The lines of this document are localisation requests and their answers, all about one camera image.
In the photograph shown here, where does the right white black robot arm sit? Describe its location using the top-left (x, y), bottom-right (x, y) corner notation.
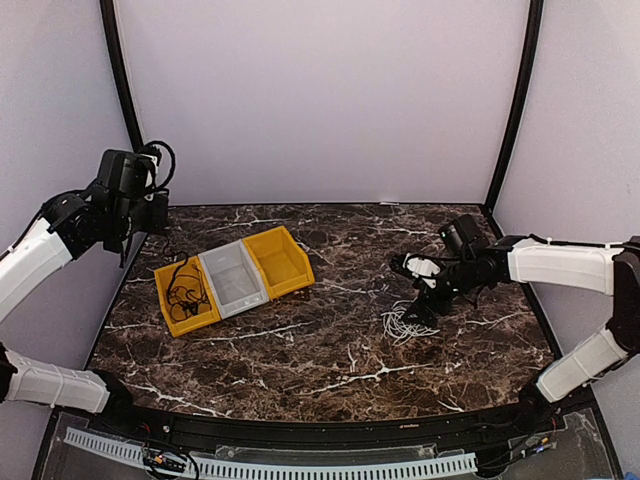
top-left (391, 235), bottom-right (639, 434)

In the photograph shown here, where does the white cable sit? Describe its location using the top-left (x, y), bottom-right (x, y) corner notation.
top-left (380, 299), bottom-right (442, 347)

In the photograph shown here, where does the thick black cable bundle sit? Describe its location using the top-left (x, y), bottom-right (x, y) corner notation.
top-left (166, 264), bottom-right (211, 324)

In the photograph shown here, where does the right black frame post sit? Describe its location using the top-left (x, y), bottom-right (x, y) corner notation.
top-left (484, 0), bottom-right (544, 215)

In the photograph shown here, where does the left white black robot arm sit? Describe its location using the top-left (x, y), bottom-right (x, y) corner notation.
top-left (1, 191), bottom-right (168, 436)

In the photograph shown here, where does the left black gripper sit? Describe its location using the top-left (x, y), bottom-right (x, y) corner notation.
top-left (110, 191), bottom-right (169, 242)

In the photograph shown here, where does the small circuit board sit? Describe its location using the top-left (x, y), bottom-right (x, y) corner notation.
top-left (141, 447), bottom-right (188, 473)

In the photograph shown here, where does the black front rail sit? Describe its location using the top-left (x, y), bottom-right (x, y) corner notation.
top-left (59, 389), bottom-right (596, 454)

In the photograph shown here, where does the black frame post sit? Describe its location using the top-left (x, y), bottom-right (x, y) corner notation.
top-left (99, 0), bottom-right (144, 150)
top-left (484, 0), bottom-right (544, 215)

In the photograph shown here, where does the white slotted cable duct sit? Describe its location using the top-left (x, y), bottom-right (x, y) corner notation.
top-left (64, 427), bottom-right (477, 479)

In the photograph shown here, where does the white plastic bin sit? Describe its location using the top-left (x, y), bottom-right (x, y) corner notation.
top-left (198, 240), bottom-right (269, 319)

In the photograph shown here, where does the yellow bin near front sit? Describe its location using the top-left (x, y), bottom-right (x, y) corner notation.
top-left (154, 256), bottom-right (222, 338)

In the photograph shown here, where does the yellow bin near back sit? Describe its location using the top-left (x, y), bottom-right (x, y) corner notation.
top-left (242, 226), bottom-right (315, 300)

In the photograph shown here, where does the left black frame post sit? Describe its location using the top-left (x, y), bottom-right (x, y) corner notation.
top-left (99, 0), bottom-right (144, 150)

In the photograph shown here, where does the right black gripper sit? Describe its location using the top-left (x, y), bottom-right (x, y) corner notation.
top-left (402, 256), bottom-right (480, 327)

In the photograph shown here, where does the yellow bin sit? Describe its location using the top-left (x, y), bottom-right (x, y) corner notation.
top-left (154, 256), bottom-right (222, 338)
top-left (242, 226), bottom-right (315, 300)

